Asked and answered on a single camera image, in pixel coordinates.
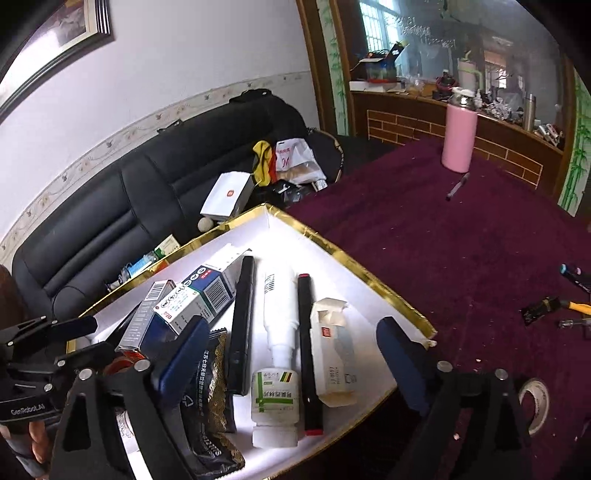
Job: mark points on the white gold-trimmed box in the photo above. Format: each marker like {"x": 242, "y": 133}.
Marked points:
{"x": 286, "y": 249}

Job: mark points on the black backpack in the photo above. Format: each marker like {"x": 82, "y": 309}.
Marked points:
{"x": 263, "y": 110}
{"x": 115, "y": 207}

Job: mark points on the narrow beige white box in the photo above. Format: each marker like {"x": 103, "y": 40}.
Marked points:
{"x": 334, "y": 355}

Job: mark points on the white pill bottle green label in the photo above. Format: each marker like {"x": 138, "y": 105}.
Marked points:
{"x": 274, "y": 406}

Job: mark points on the black rectangular case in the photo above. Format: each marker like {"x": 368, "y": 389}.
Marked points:
{"x": 242, "y": 323}

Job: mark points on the person's left hand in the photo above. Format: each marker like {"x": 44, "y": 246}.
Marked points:
{"x": 40, "y": 441}

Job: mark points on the blue white medicine box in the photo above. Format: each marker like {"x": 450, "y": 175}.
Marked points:
{"x": 203, "y": 295}

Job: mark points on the silver barcode box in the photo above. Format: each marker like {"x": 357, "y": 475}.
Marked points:
{"x": 147, "y": 314}

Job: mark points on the yellow black small hammer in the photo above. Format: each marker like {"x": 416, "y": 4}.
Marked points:
{"x": 577, "y": 307}

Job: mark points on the black foil packet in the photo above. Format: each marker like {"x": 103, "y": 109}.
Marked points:
{"x": 212, "y": 415}

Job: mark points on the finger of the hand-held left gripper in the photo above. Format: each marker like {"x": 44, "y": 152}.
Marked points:
{"x": 64, "y": 326}
{"x": 87, "y": 353}

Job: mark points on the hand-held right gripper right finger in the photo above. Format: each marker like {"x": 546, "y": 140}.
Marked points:
{"x": 401, "y": 364}

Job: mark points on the white squeeze tube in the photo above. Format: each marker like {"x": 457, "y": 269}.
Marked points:
{"x": 279, "y": 314}

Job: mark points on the framed wall picture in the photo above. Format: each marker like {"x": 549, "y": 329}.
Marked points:
{"x": 51, "y": 41}

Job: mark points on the white plastic bag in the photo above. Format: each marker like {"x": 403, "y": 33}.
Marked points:
{"x": 295, "y": 157}

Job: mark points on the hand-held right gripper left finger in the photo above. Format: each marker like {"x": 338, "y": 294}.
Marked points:
{"x": 184, "y": 360}

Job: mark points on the yellow cloth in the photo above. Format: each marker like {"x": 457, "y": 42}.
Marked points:
{"x": 263, "y": 159}

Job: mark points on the dark pen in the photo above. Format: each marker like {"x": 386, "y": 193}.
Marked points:
{"x": 458, "y": 187}

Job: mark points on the black tape roll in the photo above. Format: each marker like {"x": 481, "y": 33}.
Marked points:
{"x": 538, "y": 406}

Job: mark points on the white cardboard box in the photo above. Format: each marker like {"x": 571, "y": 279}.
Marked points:
{"x": 226, "y": 196}

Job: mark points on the bamboo painted panel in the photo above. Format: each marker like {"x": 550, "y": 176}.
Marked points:
{"x": 334, "y": 69}
{"x": 577, "y": 152}

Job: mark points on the white green tumbler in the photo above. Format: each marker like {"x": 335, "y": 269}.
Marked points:
{"x": 468, "y": 74}

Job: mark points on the steel thermos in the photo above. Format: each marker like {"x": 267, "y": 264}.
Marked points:
{"x": 529, "y": 110}

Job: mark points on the black and gold lipstick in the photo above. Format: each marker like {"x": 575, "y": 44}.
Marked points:
{"x": 540, "y": 312}

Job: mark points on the pink insulated bottle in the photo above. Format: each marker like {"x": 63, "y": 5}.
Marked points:
{"x": 458, "y": 134}

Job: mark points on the black marker red caps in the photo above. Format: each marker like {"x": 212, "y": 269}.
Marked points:
{"x": 309, "y": 350}

